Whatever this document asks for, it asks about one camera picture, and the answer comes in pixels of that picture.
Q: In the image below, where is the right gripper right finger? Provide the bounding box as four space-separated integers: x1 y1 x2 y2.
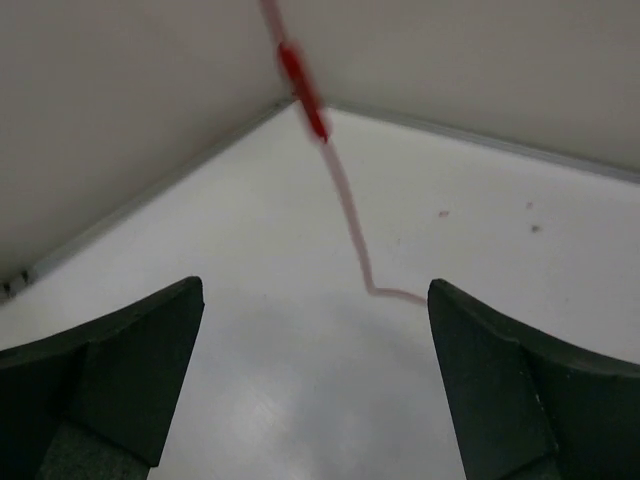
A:
427 279 639 479

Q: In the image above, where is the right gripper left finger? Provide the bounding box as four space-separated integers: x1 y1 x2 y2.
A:
1 276 204 479

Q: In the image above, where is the red headphone cable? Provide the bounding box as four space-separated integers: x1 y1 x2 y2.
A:
257 0 429 306

